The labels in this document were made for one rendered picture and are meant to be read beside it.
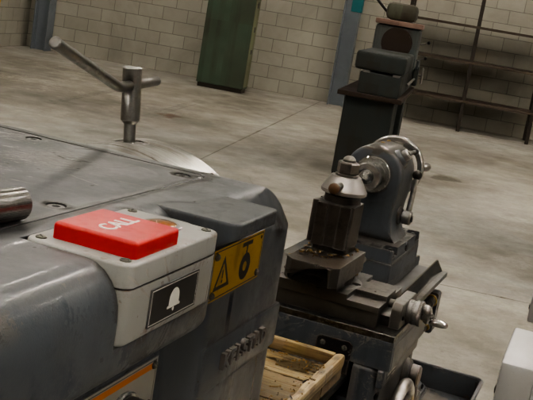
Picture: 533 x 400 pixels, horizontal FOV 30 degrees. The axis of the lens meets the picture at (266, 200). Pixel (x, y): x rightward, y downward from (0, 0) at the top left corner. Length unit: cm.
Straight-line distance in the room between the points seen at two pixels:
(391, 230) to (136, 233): 166
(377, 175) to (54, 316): 166
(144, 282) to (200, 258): 8
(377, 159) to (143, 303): 162
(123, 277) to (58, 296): 6
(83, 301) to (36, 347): 5
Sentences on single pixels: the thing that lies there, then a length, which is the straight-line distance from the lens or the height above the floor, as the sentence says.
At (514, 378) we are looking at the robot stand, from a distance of 101.
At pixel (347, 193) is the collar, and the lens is 167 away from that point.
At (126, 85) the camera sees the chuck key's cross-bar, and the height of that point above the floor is 130.
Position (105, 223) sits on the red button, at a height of 127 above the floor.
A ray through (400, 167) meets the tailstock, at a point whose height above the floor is 111.
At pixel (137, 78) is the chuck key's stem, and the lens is 114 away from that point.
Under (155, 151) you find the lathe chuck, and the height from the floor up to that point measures 123.
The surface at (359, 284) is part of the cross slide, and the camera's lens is 173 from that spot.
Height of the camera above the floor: 142
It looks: 11 degrees down
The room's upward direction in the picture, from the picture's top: 10 degrees clockwise
